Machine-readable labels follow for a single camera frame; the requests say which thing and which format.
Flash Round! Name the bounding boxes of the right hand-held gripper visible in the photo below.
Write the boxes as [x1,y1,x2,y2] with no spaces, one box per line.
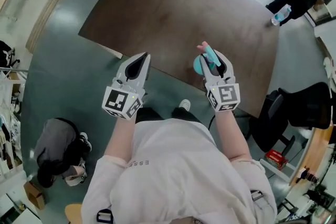
[199,49,241,113]

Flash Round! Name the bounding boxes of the brown cardboard box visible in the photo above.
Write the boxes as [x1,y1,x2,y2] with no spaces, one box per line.
[23,181,46,210]

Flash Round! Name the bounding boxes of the dark brown wooden table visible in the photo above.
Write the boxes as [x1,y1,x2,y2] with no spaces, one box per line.
[78,0,280,119]

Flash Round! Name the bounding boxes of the red box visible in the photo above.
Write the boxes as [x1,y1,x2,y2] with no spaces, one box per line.
[265,148,288,170]

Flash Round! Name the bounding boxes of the person's right forearm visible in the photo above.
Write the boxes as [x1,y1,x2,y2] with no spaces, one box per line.
[214,110,250,161]

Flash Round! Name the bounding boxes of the person's right white shoe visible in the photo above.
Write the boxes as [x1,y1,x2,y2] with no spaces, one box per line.
[178,99,191,111]

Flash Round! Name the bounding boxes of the black office chair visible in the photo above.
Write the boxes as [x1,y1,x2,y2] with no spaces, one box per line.
[248,82,333,157]

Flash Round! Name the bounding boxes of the person's left forearm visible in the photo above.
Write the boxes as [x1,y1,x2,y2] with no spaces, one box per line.
[103,112,138,164]

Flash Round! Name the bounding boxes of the light wooden desk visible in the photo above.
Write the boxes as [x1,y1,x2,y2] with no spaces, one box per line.
[289,125,334,187]

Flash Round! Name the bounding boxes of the person's black trousers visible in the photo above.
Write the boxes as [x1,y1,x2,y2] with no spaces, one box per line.
[136,106,201,124]

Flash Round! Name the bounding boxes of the clear plastic water bottle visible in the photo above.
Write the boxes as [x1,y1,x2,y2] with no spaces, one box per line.
[271,4,292,26]

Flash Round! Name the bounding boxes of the person's white shirt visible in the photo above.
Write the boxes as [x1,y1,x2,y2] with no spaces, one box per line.
[81,118,278,224]

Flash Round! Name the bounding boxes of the teal spray bottle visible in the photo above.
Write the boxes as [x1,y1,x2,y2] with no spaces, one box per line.
[193,41,223,77]

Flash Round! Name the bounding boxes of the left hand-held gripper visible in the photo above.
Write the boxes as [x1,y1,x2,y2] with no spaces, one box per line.
[101,51,152,121]

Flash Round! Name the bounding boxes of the tan round stool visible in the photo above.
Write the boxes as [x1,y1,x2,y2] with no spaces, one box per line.
[65,203,83,224]

